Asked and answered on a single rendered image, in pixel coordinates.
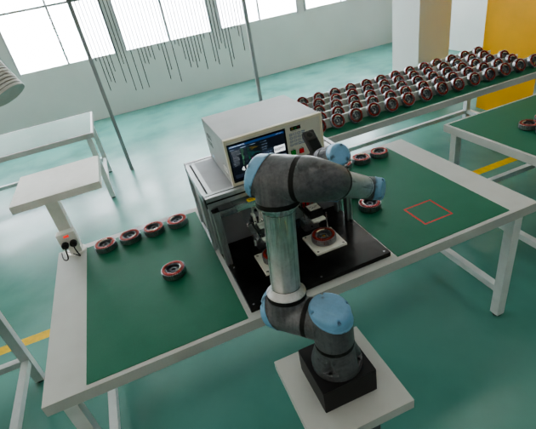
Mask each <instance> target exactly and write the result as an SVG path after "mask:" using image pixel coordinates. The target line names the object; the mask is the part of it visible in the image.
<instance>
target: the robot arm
mask: <svg viewBox="0 0 536 429"><path fill-rule="evenodd" d="M302 138H303V140H304V142H305V144H306V146H307V148H308V150H309V152H310V154H307V155H290V154H275V153H273V152H271V153H260V154H258V155H256V156H255V157H253V158H252V159H251V161H250V162H249V164H248V167H247V169H246V172H245V175H244V189H245V192H246V193H247V194H248V196H250V197H255V203H256V208H257V210H259V211H260V212H262V213H263V220H264V228H265V241H266V249H267V257H268V265H269V273H270V280H271V285H270V286H269V287H268V289H267V290H266V291H265V293H264V294H263V296H262V299H261V303H262V304H261V306H260V315H261V318H262V320H263V322H264V323H265V325H267V326H268V327H270V328H273V329H275V330H278V331H284V332H287V333H290V334H293V335H298V336H302V337H305V338H308V339H311V340H314V342H315V345H314V347H313V350H312V353H311V361H312V366H313V369H314V370H315V371H316V373H317V374H318V375H319V376H320V377H322V378H323V379H324V380H328V381H331V382H344V381H348V380H350V379H352V378H354V377H355V376H356V375H357V374H358V373H359V371H360V370H361V367H362V352H361V350H360V348H359V346H358V344H357V343H356V342H355V337H354V328H353V322H354V319H353V315H352V312H351V307H350V305H349V303H348V302H347V301H346V300H345V299H344V298H343V297H341V296H340V295H337V294H333V293H323V295H321V294H319V295H316V296H314V297H310V296H307V295H306V288H305V286H304V284H303V283H301V282H300V276H299V255H298V244H297V232H296V221H295V210H296V209H297V208H298V207H299V204H300V203H319V202H336V203H337V202H338V201H339V200H341V199H343V198H345V197H347V198H360V199H368V200H372V201H373V200H382V199H383V198H384V196H385V188H386V184H385V179H384V178H381V177H377V176H374V177H373V176H366V175H363V174H358V173H354V172H351V171H349V169H348V168H346V167H345V166H344V164H346V163H347V162H348V160H349V158H350V151H349V149H348V147H347V146H346V145H344V144H341V143H336V144H331V145H329V146H324V147H322V145H321V143H320V141H319V139H318V138H317V137H316V134H315V132H314V130H313V129H311V130H308V131H305V132H303V133H302Z"/></svg>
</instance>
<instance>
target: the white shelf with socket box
mask: <svg viewBox="0 0 536 429"><path fill-rule="evenodd" d="M100 188H102V182H101V170H100V159H99V157H98V156H94V157H89V158H85V159H83V160H79V161H76V162H73V163H68V164H65V165H61V166H59V167H55V168H52V169H47V170H44V171H40V172H37V173H34V174H29V175H26V176H22V177H20V180H19V183H18V185H17V187H16V190H15V192H14V196H13V198H12V201H11V204H10V205H9V210H10V212H11V213H12V215H16V214H18V213H21V212H24V211H27V210H30V209H35V208H38V207H41V206H43V205H45V206H46V208H47V210H48V212H49V214H50V215H51V217H52V219H53V221H54V223H55V225H56V227H57V229H58V230H59V231H58V232H56V235H55V237H56V239H57V241H58V242H59V244H60V247H61V248H62V250H65V251H66V255H67V260H65V259H64V257H63V254H62V253H61V255H62V258H63V260H65V261H68V260H69V256H77V255H78V256H81V254H82V253H83V252H84V251H85V250H86V249H87V246H86V245H85V244H82V243H81V240H80V238H79V236H78V235H77V232H76V230H75V228H74V227H73V225H72V223H71V221H70V219H69V217H68V215H67V213H66V211H65V209H64V207H63V205H62V203H61V201H60V200H63V199H67V198H69V197H75V196H77V195H80V194H83V193H86V192H91V191H94V190H97V189H100ZM67 249H69V250H68V252H67ZM68 255H69V256H68Z"/></svg>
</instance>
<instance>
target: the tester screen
mask: <svg viewBox="0 0 536 429"><path fill-rule="evenodd" d="M281 144H285V139H284V133H283V131H281V132H278V133H275V134H270V135H267V136H264V137H261V138H258V139H255V140H251V141H247V142H244V143H242V144H238V145H235V146H230V147H228V151H229V154H230V158H231V165H232V168H233V172H234V176H235V180H236V181H238V180H242V179H244V177H241V178H238V179H237V178H236V175H238V174H243V173H245V172H246V171H243V172H242V168H241V167H242V166H244V165H248V164H249V162H250V161H251V159H252V158H253V157H255V156H256V155H258V154H260V153H262V151H263V150H265V149H268V148H271V147H274V146H279V145H281Z"/></svg>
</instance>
